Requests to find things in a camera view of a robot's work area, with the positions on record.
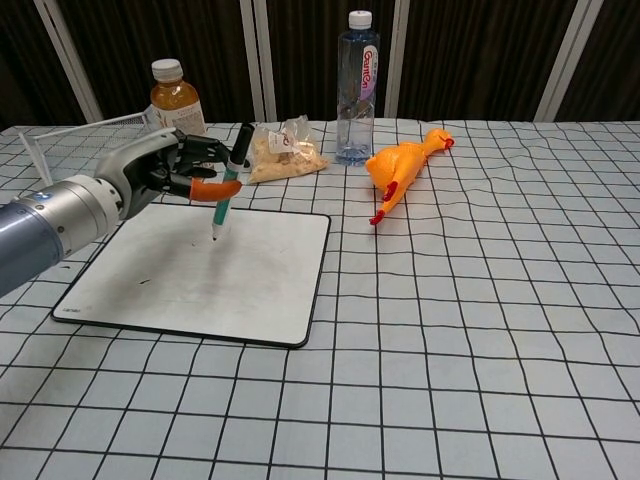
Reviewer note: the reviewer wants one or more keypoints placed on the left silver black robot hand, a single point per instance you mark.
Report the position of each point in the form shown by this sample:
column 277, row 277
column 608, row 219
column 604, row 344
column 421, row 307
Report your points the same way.
column 155, row 165

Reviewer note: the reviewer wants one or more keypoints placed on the green whiteboard marker black cap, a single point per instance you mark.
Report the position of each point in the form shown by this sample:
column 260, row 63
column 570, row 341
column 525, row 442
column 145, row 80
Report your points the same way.
column 231, row 175

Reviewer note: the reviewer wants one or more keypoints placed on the orange juice bottle white cap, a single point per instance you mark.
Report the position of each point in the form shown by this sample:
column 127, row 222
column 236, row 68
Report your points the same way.
column 176, row 102

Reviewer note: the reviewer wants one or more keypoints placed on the clear bag of snack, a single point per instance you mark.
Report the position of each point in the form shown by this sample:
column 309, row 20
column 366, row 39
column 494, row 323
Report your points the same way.
column 287, row 157

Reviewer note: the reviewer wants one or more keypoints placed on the clear water bottle white cap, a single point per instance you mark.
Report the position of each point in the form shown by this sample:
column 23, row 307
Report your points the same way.
column 356, row 100

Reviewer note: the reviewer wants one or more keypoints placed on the orange rubber chicken toy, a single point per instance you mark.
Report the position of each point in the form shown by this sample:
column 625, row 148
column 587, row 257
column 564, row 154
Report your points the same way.
column 395, row 165

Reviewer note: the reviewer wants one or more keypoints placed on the white black grid tablecloth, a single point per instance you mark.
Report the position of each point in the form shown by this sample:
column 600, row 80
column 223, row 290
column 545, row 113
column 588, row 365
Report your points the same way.
column 400, row 325

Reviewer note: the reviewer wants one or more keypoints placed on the white board black frame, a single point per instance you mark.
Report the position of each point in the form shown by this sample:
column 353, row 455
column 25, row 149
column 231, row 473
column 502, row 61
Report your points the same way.
column 215, row 280

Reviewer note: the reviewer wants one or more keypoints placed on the white screen frame post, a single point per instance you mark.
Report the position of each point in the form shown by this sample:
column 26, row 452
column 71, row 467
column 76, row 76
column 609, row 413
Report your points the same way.
column 562, row 60
column 397, row 55
column 257, row 60
column 67, row 55

